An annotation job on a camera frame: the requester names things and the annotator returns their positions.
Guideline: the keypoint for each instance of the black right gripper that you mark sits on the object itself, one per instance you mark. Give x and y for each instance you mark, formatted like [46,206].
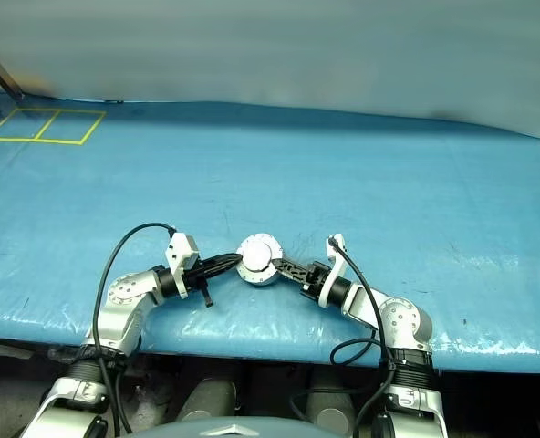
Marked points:
[315,280]

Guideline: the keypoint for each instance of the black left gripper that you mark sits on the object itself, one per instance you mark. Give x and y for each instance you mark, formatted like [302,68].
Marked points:
[197,279]

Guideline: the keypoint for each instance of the silver motor stator housing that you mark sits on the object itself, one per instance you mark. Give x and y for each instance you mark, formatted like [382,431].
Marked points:
[256,255]

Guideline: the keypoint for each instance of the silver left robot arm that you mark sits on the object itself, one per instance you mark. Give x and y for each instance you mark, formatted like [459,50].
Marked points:
[124,296]

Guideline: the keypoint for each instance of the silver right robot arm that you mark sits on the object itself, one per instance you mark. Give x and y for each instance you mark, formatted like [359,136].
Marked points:
[402,319]

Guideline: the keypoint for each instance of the grey rounded cylinder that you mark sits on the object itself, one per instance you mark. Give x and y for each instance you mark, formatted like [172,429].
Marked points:
[208,399]
[331,406]

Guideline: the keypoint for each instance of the grey robot torso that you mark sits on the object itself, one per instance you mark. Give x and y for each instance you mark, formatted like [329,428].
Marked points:
[233,431]

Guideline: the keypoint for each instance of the thin black strip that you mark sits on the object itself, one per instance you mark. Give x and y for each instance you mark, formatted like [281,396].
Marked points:
[112,101]

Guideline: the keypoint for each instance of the yellow tape double square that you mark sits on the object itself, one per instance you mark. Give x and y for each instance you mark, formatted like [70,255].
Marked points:
[33,140]

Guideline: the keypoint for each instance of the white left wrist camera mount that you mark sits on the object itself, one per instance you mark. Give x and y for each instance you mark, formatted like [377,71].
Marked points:
[181,253]

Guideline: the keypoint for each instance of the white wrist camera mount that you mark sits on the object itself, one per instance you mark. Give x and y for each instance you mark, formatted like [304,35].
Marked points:
[181,253]
[336,248]

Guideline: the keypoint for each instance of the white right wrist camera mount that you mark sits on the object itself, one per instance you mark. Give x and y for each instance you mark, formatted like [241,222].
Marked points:
[336,248]

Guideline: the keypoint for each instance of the slanted metal post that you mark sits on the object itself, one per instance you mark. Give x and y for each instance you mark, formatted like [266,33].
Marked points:
[1,69]

